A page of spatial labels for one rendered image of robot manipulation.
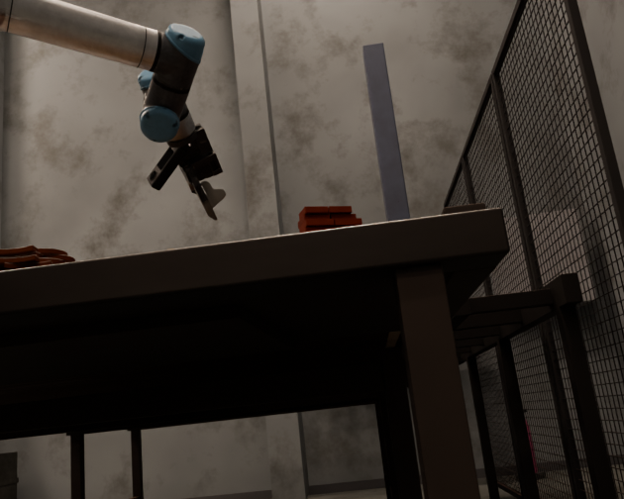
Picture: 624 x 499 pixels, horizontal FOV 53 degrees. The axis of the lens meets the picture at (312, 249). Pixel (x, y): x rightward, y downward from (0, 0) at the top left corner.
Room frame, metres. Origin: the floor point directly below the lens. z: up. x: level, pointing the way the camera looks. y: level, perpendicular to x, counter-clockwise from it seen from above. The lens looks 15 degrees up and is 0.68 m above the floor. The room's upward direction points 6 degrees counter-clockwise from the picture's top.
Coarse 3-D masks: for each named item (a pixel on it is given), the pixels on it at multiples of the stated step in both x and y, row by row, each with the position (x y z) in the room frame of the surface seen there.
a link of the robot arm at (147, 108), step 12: (156, 96) 1.09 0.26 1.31; (168, 96) 1.09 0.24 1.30; (180, 96) 1.10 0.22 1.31; (144, 108) 1.12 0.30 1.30; (156, 108) 1.09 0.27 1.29; (168, 108) 1.11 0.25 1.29; (180, 108) 1.12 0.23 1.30; (144, 120) 1.10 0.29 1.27; (156, 120) 1.10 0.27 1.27; (168, 120) 1.11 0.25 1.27; (144, 132) 1.12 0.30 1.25; (156, 132) 1.12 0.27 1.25; (168, 132) 1.13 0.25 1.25
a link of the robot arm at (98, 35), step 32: (0, 0) 0.86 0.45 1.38; (32, 0) 0.89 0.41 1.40; (32, 32) 0.92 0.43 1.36; (64, 32) 0.93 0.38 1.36; (96, 32) 0.95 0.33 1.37; (128, 32) 0.98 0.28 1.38; (160, 32) 1.02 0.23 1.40; (192, 32) 1.03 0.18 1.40; (128, 64) 1.03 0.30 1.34; (160, 64) 1.03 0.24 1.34; (192, 64) 1.05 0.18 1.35
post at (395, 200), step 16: (368, 48) 2.72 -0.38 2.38; (368, 64) 2.72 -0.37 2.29; (384, 64) 2.72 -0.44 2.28; (368, 80) 2.72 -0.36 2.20; (384, 80) 2.72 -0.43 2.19; (368, 96) 2.80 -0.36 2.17; (384, 96) 2.72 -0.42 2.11; (384, 112) 2.72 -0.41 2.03; (384, 128) 2.72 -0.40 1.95; (384, 144) 2.72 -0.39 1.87; (384, 160) 2.72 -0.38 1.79; (400, 160) 2.72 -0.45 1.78; (384, 176) 2.72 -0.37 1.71; (400, 176) 2.72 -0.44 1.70; (384, 192) 2.72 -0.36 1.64; (400, 192) 2.72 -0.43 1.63; (400, 208) 2.72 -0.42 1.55
